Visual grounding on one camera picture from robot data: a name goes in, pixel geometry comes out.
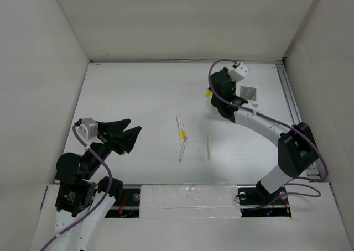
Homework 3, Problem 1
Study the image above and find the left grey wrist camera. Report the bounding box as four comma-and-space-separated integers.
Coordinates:
76, 118, 98, 140

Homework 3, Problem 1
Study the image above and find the thin white yellow pencil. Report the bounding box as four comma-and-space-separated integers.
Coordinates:
207, 133, 211, 160

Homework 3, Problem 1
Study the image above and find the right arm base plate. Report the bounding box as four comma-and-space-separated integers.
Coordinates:
234, 186, 291, 218

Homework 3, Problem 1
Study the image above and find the yellow cap black highlighter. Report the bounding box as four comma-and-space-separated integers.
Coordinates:
205, 90, 212, 98

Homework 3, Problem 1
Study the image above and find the aluminium rail right side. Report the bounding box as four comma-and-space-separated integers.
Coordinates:
275, 61, 322, 182

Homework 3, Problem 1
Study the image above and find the white pen brown tip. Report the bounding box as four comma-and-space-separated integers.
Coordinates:
178, 137, 188, 162

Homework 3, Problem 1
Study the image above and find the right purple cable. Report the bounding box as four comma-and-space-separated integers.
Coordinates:
207, 58, 329, 210

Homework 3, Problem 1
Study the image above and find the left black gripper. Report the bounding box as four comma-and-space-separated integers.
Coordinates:
82, 117, 141, 177

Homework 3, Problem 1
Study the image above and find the white slotted pen holder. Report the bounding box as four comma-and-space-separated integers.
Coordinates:
236, 85, 259, 108

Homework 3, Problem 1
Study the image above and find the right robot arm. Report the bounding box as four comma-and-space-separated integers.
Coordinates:
208, 65, 319, 209

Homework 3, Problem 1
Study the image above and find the white yellow marker pen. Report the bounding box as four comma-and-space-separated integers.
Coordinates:
176, 114, 186, 139

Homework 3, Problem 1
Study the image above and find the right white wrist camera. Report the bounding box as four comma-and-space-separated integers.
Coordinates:
228, 63, 249, 82

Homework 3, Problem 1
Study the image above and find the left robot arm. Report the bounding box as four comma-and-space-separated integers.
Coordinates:
42, 118, 142, 250

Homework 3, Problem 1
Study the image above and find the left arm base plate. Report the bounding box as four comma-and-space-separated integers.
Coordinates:
105, 185, 141, 218

